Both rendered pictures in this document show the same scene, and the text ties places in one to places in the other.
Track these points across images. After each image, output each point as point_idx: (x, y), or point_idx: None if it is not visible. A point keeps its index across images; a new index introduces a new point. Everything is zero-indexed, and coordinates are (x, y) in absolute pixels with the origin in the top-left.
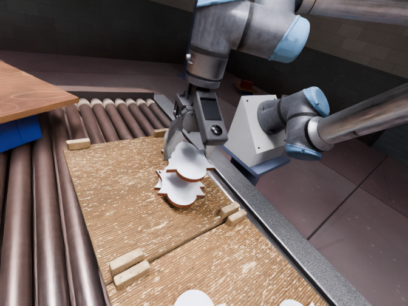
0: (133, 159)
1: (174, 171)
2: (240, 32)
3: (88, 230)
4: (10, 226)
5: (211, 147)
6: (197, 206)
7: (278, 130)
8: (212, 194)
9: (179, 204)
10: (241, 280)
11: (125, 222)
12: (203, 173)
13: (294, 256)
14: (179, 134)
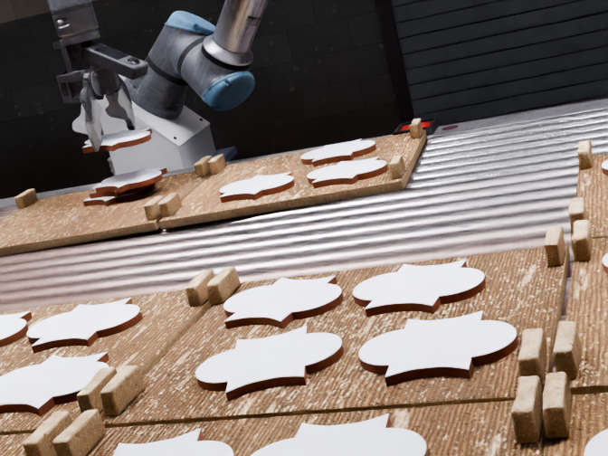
0: (41, 218)
1: (118, 147)
2: None
3: (93, 232)
4: (18, 273)
5: (131, 109)
6: (169, 186)
7: (179, 100)
8: (173, 178)
9: (151, 178)
10: (261, 173)
11: (117, 217)
12: (147, 132)
13: None
14: (96, 103)
